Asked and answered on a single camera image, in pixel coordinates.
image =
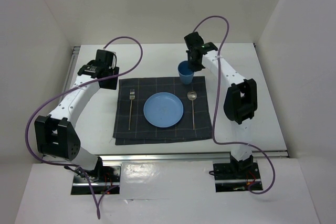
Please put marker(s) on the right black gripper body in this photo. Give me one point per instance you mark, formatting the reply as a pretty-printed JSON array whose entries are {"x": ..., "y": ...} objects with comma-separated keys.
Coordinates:
[{"x": 193, "y": 65}]

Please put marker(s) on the aluminium front rail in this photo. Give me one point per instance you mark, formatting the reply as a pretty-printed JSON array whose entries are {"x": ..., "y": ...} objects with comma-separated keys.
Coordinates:
[{"x": 173, "y": 157}]

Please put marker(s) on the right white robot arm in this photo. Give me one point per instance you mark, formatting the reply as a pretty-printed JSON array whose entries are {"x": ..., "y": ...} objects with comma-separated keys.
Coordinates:
[{"x": 240, "y": 97}]

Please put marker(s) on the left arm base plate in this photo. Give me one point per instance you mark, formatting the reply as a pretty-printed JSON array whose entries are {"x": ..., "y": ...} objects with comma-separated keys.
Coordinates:
[{"x": 108, "y": 182}]

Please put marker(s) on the dark grey checked cloth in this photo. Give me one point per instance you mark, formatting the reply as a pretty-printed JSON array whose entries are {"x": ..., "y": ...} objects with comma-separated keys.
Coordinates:
[{"x": 141, "y": 131}]

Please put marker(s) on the aluminium left rail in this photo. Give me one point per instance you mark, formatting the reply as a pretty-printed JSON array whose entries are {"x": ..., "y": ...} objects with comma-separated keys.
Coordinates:
[{"x": 71, "y": 68}]

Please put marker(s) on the aluminium rail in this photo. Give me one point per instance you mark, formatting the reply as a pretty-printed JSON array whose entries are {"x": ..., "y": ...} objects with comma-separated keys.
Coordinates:
[
  {"x": 173, "y": 157},
  {"x": 71, "y": 68}
]

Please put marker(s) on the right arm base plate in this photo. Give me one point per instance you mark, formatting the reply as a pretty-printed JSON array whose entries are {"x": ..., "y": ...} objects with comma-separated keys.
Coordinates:
[{"x": 237, "y": 175}]

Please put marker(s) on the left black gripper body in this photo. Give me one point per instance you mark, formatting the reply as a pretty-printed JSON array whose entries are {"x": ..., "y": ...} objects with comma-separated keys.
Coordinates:
[{"x": 111, "y": 84}]

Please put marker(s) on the blue plastic cup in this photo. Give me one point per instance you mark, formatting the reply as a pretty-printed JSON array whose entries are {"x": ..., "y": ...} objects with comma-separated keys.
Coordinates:
[{"x": 185, "y": 74}]

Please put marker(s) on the blue plastic plate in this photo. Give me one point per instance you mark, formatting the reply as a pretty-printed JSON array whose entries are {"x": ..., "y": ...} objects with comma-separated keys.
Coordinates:
[{"x": 163, "y": 109}]

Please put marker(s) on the silver fork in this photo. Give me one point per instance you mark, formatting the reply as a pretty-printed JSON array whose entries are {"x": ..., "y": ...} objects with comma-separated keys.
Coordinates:
[{"x": 131, "y": 97}]

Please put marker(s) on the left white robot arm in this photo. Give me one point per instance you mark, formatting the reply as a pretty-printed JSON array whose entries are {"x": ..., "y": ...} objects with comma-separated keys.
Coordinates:
[{"x": 55, "y": 133}]

